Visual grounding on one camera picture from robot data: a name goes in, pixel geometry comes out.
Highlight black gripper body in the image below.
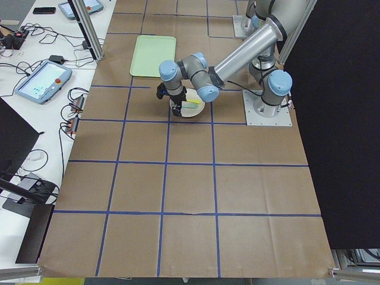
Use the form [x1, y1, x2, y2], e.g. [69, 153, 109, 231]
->
[156, 84, 186, 107]

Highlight white round plate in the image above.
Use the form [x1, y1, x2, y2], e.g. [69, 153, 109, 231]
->
[169, 88, 205, 118]

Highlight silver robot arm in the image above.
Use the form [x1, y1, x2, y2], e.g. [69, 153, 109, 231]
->
[242, 0, 259, 34]
[156, 1, 307, 116]

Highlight yellow plastic fork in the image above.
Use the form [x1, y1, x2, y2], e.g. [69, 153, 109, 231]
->
[186, 99, 201, 105]

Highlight teal plastic spoon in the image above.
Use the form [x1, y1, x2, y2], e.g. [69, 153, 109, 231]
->
[182, 102, 198, 109]

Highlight mint green plastic tray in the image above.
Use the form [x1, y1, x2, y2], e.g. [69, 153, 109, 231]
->
[129, 35, 176, 78]

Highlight black power adapter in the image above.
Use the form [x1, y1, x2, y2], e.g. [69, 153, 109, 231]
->
[49, 55, 65, 65]

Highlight far blue teach pendant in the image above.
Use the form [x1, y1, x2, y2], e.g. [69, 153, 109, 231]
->
[58, 0, 105, 20]

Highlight blue teach pendant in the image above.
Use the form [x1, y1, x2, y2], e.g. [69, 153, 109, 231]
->
[15, 60, 72, 104]
[58, 0, 105, 20]

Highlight near blue teach pendant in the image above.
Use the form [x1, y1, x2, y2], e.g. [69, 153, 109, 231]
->
[15, 60, 72, 104]

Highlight black smartphone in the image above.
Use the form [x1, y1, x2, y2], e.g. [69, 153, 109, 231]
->
[33, 7, 56, 15]

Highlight black monitor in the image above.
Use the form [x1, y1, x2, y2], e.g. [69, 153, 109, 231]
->
[0, 97, 45, 205]

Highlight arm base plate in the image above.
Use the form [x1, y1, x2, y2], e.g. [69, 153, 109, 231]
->
[242, 90, 292, 127]
[232, 15, 257, 39]

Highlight aluminium frame post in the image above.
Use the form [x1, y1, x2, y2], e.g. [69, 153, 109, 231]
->
[68, 0, 105, 62]

